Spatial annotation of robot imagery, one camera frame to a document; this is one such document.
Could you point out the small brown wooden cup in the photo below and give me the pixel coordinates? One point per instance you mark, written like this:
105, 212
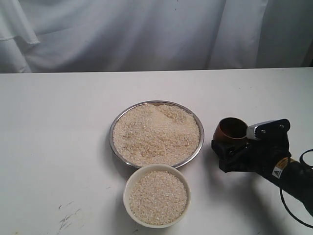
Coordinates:
231, 130

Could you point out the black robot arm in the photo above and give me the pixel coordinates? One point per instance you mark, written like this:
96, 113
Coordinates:
296, 180

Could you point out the white ceramic rice bowl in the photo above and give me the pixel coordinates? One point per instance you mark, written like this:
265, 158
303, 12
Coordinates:
157, 196

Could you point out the white fabric backdrop curtain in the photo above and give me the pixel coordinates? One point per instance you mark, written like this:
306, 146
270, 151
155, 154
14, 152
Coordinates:
154, 35

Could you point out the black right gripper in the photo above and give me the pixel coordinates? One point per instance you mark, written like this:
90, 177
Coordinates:
266, 153

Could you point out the round steel rice plate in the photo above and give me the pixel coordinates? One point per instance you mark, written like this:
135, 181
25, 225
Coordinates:
156, 132

